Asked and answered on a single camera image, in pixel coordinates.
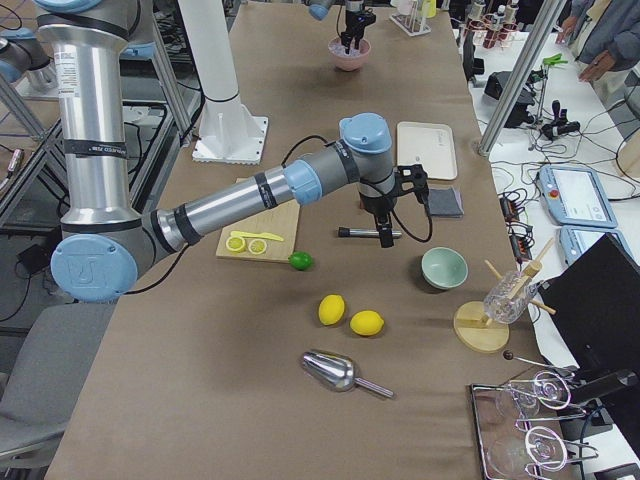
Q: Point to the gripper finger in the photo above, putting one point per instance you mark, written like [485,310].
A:
[358,35]
[345,40]
[385,231]

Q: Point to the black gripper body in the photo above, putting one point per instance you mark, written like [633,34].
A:
[375,206]
[353,16]

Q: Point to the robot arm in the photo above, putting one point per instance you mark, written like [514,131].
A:
[120,141]
[319,9]

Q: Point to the pile of ice cubes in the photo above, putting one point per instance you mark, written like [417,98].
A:
[338,50]

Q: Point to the wooden cup rack stand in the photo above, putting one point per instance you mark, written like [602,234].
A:
[476,330]

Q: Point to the steel ice scoop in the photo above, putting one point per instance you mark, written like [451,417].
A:
[339,373]

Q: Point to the pink bowl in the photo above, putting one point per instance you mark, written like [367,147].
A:
[349,60]

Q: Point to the steel muddler black tip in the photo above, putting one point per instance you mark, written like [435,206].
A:
[345,232]

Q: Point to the grey folded cloth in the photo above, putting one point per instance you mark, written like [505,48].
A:
[445,203]

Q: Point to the mint green bowl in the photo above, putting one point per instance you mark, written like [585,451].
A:
[444,268]

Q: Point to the cream rabbit tray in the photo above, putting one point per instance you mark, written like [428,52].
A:
[429,144]

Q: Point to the green lime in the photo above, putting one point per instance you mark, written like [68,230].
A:
[300,261]

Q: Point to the lower yellow lemon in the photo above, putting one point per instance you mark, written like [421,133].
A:
[331,309]

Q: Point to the yellow lemon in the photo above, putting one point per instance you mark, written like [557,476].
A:
[366,323]
[331,309]

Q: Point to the upper yellow lemon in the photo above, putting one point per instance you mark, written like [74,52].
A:
[366,323]

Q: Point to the bamboo cutting board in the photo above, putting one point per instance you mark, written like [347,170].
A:
[281,221]

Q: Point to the yellow plastic knife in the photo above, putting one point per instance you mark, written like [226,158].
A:
[261,235]

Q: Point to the upper lemon slice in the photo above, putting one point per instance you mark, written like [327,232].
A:
[257,246]

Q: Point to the lemon slice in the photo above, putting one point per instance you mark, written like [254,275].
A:
[257,246]
[235,244]

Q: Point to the clear glass on rack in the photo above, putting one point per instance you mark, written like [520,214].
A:
[506,301]

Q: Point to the lower lemon slice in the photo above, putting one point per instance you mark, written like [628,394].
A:
[235,244]

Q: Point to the blue teach pendant lower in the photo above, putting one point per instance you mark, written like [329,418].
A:
[576,240]

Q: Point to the blue teach pendant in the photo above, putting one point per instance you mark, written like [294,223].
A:
[575,196]
[576,240]

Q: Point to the blue teach pendant upper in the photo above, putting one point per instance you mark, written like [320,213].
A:
[575,196]

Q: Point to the metal glass holder tray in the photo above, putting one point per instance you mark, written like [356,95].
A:
[551,425]

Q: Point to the black monitor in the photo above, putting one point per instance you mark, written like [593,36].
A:
[596,303]

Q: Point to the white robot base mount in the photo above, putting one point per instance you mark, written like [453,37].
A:
[228,132]

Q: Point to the aluminium frame post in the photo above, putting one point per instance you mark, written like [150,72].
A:
[546,19]

